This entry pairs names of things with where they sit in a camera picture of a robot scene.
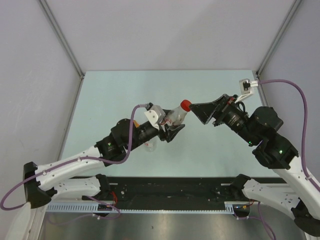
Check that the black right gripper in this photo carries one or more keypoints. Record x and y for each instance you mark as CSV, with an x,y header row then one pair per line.
x,y
205,111

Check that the aluminium frame post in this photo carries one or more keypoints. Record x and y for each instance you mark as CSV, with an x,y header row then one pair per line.
x,y
289,17
49,15

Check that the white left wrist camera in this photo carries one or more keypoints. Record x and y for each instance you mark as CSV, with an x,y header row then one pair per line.
x,y
155,115

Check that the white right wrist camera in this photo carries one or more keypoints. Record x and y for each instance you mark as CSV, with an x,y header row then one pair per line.
x,y
246,89

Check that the left aluminium frame post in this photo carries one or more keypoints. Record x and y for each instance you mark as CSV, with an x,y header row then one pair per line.
x,y
49,15

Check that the orange juice bottle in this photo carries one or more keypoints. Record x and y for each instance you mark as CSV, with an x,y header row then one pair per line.
x,y
136,124

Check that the red label clear bottle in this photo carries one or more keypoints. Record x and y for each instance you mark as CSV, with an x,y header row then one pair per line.
x,y
175,117

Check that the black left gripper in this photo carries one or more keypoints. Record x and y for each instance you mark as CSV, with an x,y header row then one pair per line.
x,y
172,131

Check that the right aluminium frame post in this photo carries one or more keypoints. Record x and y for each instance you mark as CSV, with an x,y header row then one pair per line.
x,y
289,17

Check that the red bottle cap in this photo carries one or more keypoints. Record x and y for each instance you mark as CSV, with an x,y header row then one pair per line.
x,y
185,105

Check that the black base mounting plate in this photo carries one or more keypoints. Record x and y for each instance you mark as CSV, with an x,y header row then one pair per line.
x,y
217,189

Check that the white slotted cable duct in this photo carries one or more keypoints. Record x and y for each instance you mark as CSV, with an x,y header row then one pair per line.
x,y
150,206

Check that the clear water bottle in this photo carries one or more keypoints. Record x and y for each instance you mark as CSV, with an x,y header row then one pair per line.
x,y
150,145

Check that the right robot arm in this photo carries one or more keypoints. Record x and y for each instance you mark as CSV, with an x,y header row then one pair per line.
x,y
272,151

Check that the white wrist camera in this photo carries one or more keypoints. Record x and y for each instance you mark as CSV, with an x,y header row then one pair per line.
x,y
155,115
246,89

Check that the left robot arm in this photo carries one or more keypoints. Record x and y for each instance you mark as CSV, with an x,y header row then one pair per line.
x,y
43,183

